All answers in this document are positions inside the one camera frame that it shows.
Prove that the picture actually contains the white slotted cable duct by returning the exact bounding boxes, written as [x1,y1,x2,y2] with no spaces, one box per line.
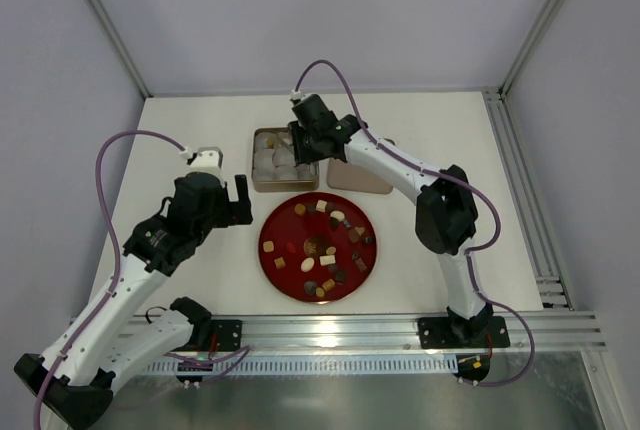
[142,353,458,377]

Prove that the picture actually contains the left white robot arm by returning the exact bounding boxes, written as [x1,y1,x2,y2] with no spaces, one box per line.
[14,147,253,429]

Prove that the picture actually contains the tan rounded square chocolate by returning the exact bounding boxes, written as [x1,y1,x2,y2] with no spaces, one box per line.
[263,241,275,253]

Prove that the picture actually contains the gold tin lid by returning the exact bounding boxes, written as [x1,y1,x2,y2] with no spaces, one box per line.
[327,159,393,195]

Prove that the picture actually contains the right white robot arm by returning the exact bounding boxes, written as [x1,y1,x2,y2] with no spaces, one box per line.
[288,91,493,345]

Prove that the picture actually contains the metal serving tongs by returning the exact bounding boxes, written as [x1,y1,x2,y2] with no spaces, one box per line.
[281,121,316,165]

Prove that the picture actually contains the gold ribbed round chocolate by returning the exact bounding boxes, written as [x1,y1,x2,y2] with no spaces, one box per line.
[294,204,306,216]

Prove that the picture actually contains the white swirl oval chocolate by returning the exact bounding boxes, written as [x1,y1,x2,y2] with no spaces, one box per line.
[300,257,315,272]

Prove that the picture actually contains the aluminium frame post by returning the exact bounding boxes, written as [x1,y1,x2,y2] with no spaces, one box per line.
[85,0,152,100]

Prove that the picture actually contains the brown rectangular chocolate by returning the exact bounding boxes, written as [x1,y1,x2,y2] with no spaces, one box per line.
[355,259,367,271]

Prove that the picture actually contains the brown oval chocolate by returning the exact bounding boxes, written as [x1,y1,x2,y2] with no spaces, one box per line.
[348,229,360,243]

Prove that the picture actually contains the caramel barrel chocolate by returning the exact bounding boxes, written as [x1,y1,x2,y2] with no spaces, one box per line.
[322,279,336,291]

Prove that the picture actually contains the grey brown round chocolate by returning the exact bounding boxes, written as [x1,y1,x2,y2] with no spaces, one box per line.
[304,281,317,295]

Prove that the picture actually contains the red round tray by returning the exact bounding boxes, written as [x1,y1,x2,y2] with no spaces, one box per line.
[258,192,378,304]

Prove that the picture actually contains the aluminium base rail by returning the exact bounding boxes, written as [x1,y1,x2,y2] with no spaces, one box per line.
[69,312,607,351]

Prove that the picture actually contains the white rectangular chocolate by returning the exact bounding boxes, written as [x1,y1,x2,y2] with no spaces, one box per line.
[320,255,335,266]

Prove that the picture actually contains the gold tin box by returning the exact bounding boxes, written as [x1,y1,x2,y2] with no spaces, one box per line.
[251,127,320,193]

